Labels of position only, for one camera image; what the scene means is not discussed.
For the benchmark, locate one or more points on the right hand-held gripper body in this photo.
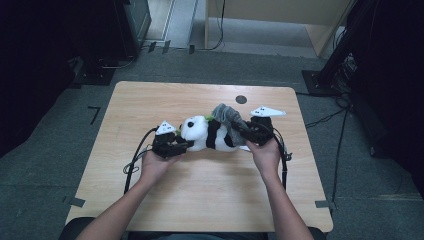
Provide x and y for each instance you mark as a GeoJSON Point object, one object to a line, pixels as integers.
{"type": "Point", "coordinates": [261, 128]}

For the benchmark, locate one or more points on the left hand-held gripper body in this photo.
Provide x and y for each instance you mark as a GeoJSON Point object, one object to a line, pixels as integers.
{"type": "Point", "coordinates": [166, 145]}

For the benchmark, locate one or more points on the black and white panda plush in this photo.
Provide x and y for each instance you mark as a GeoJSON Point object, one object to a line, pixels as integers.
{"type": "Point", "coordinates": [198, 131]}

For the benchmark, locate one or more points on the grey speckled knitted cloth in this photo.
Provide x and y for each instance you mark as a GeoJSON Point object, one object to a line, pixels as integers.
{"type": "Point", "coordinates": [226, 115]}

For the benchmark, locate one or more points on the person's left hand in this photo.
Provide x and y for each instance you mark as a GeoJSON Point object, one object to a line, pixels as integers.
{"type": "Point", "coordinates": [156, 166]}

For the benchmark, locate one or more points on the person's right hand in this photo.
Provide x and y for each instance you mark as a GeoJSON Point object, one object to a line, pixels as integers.
{"type": "Point", "coordinates": [266, 158]}

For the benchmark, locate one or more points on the dark round table grommet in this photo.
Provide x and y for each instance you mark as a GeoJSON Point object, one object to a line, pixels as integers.
{"type": "Point", "coordinates": [240, 99]}

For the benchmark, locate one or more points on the black angled floor tape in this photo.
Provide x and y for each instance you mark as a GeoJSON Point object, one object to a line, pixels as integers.
{"type": "Point", "coordinates": [95, 111]}

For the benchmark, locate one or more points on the short dark floor tape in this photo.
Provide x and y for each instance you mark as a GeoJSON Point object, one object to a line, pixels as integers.
{"type": "Point", "coordinates": [191, 49]}
{"type": "Point", "coordinates": [166, 46]}

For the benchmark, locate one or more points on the person's grey clothing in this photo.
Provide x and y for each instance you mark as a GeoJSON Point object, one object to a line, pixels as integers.
{"type": "Point", "coordinates": [200, 237]}

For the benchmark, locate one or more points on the black metal stand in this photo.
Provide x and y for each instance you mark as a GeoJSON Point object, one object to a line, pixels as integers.
{"type": "Point", "coordinates": [336, 56]}

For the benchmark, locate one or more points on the light wooden cabinet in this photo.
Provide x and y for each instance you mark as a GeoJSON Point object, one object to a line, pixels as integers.
{"type": "Point", "coordinates": [266, 8]}

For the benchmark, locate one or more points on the black chair armrest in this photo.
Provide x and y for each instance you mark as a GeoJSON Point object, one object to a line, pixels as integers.
{"type": "Point", "coordinates": [318, 234]}
{"type": "Point", "coordinates": [71, 230]}

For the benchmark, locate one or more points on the black equipment cabinet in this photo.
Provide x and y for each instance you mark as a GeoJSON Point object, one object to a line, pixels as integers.
{"type": "Point", "coordinates": [133, 23]}

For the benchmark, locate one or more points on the dark curtain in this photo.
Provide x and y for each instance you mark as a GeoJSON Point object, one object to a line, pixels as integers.
{"type": "Point", "coordinates": [393, 83]}
{"type": "Point", "coordinates": [30, 66]}

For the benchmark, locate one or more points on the black stand base plate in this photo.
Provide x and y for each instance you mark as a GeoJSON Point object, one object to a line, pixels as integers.
{"type": "Point", "coordinates": [95, 77]}

